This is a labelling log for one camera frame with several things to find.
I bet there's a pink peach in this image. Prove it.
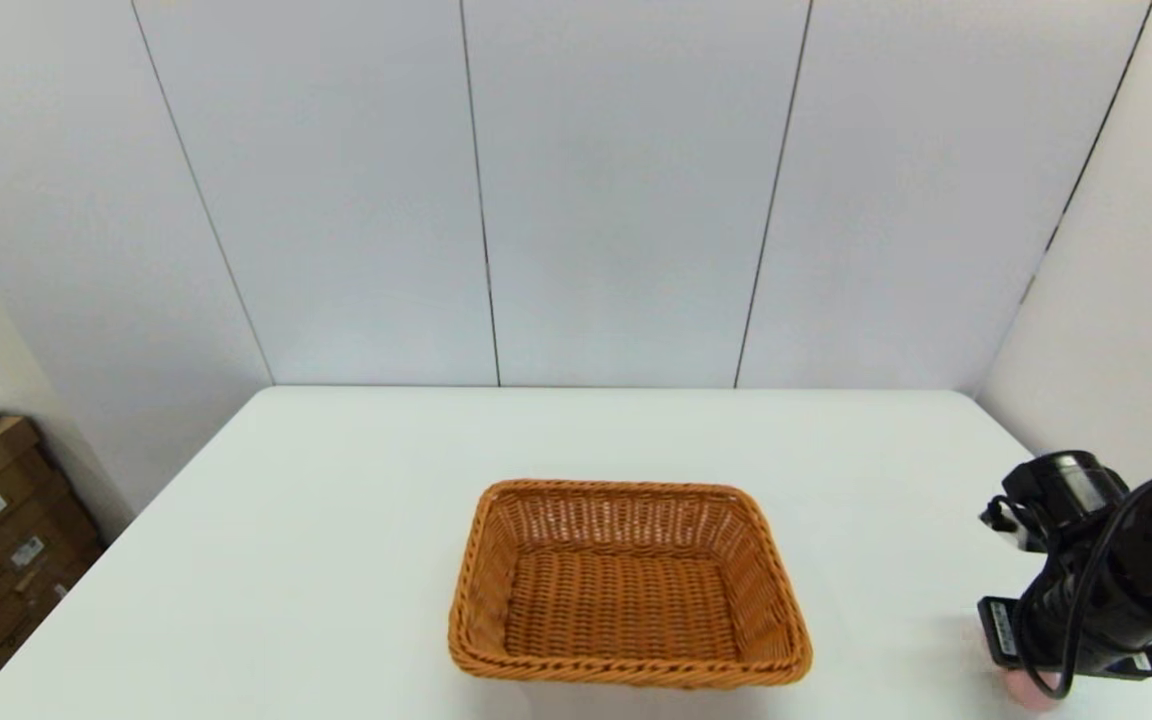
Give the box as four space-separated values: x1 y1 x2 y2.
1000 668 1065 712

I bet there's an orange woven wicker basket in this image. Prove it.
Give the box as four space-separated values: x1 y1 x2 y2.
447 478 815 690

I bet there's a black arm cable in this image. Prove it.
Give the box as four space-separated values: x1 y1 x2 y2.
1011 465 1152 701

